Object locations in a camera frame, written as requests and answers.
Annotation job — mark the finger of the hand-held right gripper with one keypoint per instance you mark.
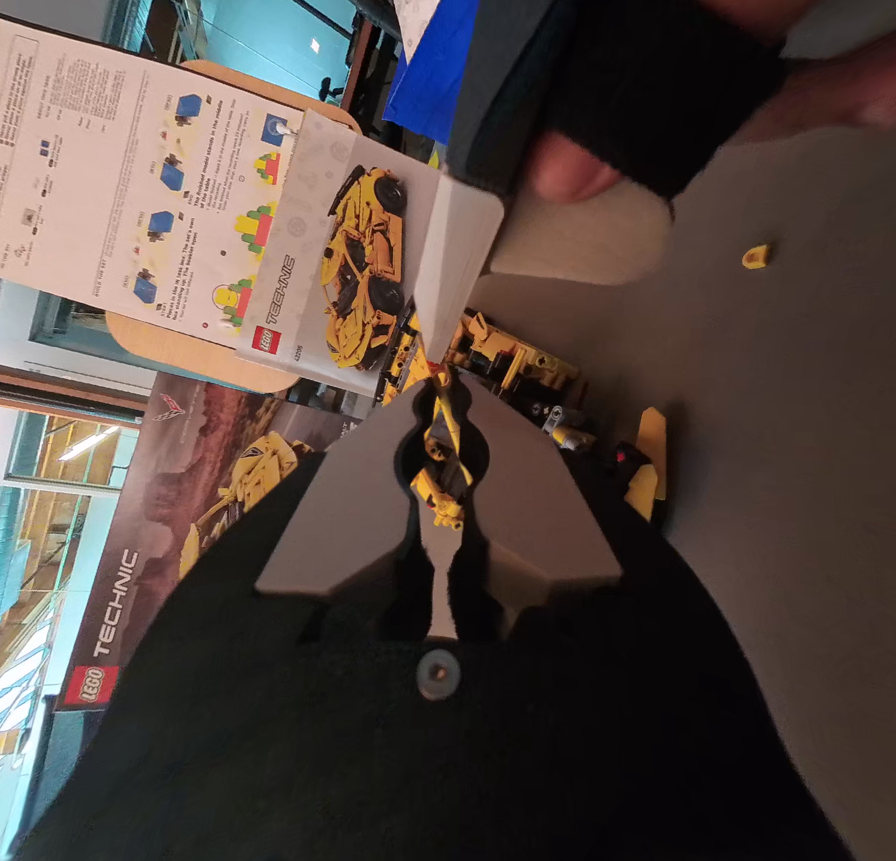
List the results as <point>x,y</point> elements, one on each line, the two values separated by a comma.
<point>458,259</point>

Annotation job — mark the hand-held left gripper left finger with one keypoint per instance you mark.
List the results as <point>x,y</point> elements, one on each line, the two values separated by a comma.
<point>336,525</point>

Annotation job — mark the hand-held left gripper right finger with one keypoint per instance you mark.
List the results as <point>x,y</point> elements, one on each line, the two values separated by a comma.
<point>539,518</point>

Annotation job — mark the yellow toy brick car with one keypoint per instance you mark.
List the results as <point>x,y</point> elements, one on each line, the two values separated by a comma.
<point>504,354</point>

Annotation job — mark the grey desk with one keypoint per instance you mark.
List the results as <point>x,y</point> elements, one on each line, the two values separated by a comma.
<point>770,455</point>

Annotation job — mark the person's right hand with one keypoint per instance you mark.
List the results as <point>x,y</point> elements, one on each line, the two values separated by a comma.
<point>826,98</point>

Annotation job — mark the blue plastic bin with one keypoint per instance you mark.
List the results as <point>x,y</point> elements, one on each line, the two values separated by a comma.
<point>434,56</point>

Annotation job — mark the white paper sheets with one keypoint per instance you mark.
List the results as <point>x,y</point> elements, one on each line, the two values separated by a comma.
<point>413,0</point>

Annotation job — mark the instruction booklet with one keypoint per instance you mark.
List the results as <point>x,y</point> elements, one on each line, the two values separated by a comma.
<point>315,245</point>

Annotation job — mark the toy car box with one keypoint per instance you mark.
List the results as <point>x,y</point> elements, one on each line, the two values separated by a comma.
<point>140,525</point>

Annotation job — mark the small yellow brick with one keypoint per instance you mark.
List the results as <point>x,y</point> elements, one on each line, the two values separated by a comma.
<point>756,256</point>

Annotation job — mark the printed instruction sheet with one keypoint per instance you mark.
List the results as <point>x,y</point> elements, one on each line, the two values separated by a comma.
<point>105,175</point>

